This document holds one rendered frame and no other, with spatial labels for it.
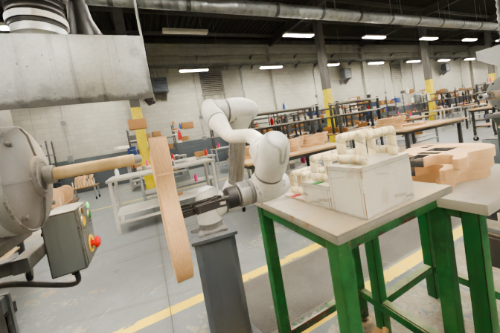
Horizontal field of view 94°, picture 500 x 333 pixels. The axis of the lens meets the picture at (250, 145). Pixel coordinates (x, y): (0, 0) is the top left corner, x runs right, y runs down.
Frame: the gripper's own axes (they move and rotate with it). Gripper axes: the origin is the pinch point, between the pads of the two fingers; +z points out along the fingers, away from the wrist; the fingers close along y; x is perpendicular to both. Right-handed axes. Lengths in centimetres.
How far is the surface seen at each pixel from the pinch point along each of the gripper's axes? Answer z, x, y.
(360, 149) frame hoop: -58, 7, -24
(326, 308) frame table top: -69, -81, 36
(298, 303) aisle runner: -73, -98, 74
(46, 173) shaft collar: 28.0, 19.3, -9.8
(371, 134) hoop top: -63, 11, -25
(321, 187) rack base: -53, -5, -6
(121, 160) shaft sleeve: 12.1, 19.0, -9.1
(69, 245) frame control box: 33.1, -2.4, 14.2
